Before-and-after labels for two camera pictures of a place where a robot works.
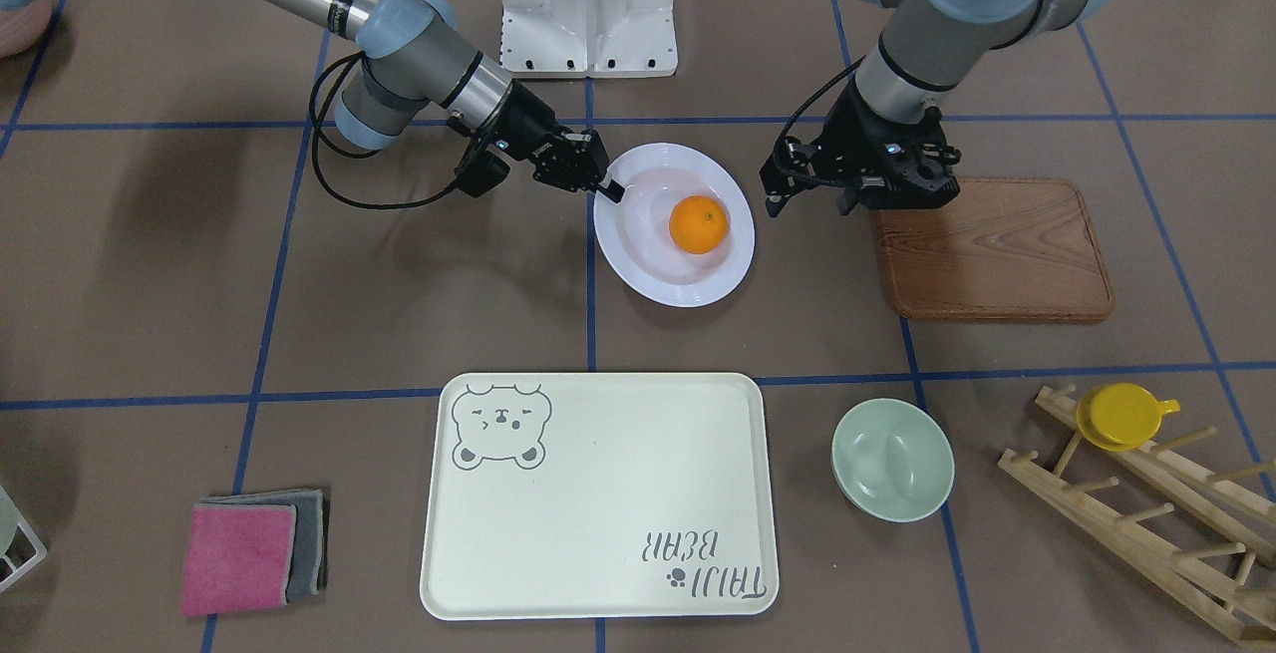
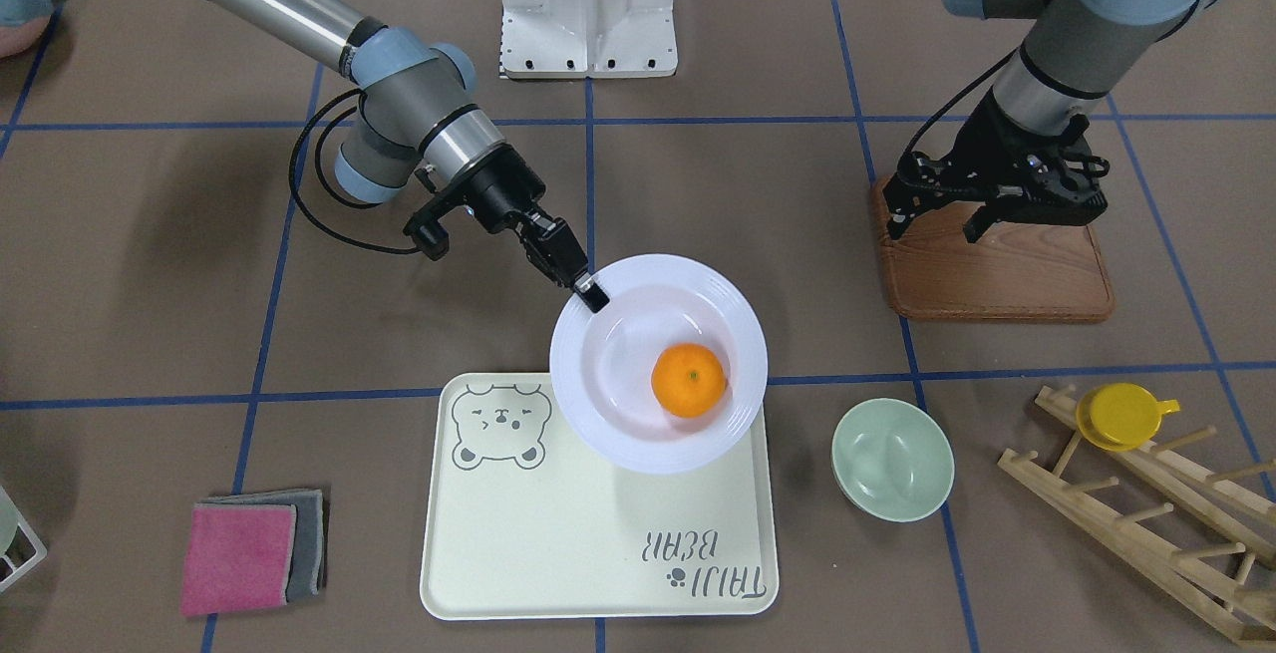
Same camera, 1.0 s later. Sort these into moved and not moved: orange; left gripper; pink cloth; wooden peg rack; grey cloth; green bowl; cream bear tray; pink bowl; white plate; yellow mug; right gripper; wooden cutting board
Moved: left gripper; white plate; right gripper; orange
Not moved: grey cloth; cream bear tray; pink bowl; pink cloth; wooden peg rack; green bowl; wooden cutting board; yellow mug
